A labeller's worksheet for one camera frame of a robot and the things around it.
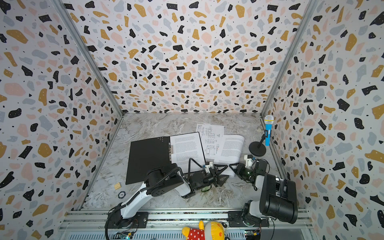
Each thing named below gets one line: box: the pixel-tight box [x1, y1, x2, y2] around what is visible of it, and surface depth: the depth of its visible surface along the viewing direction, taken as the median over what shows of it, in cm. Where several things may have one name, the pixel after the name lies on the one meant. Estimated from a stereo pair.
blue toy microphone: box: [264, 115, 274, 146], surface depth 87 cm
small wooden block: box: [114, 182, 121, 190], surface depth 86 cm
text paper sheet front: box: [170, 132, 206, 174], surface depth 102 cm
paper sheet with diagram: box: [196, 123, 225, 159], surface depth 109 cm
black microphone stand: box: [248, 130, 269, 157], surface depth 102 cm
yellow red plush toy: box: [182, 220, 225, 240], surface depth 67 cm
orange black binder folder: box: [125, 132, 206, 185], surface depth 102 cm
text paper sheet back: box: [213, 134, 245, 178], surface depth 99 cm
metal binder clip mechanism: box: [168, 142, 172, 162], surface depth 101 cm
